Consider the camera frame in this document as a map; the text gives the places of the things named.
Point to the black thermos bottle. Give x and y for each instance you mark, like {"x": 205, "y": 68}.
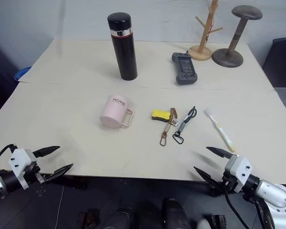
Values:
{"x": 122, "y": 45}

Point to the black chair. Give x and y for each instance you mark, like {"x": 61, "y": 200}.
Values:
{"x": 282, "y": 62}

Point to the dark rounded robot leg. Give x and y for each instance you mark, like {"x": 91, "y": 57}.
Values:
{"x": 120, "y": 218}
{"x": 174, "y": 213}

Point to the grey handheld controller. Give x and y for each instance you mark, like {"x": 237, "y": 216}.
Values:
{"x": 184, "y": 69}

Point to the white yellow toothbrush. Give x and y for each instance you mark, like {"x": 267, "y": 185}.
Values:
{"x": 220, "y": 128}

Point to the pink HOME mug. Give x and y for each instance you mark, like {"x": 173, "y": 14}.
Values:
{"x": 115, "y": 114}

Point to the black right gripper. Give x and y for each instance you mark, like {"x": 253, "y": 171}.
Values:
{"x": 225, "y": 183}

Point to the light wooden branch stand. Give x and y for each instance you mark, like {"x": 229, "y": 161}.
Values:
{"x": 206, "y": 33}

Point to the yellow black sponge eraser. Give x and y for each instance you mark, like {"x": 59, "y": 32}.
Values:
{"x": 160, "y": 115}

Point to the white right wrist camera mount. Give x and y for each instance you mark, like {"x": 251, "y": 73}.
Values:
{"x": 239, "y": 169}

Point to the blue round bin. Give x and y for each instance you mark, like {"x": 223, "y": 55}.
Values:
{"x": 21, "y": 73}

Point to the dark wooden hat stand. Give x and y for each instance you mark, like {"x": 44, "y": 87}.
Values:
{"x": 236, "y": 35}

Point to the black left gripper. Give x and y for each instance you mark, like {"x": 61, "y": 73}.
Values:
{"x": 37, "y": 173}

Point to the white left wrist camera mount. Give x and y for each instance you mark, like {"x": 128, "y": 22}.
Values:
{"x": 20, "y": 160}

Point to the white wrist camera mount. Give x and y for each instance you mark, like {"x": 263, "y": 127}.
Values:
{"x": 20, "y": 160}
{"x": 239, "y": 169}

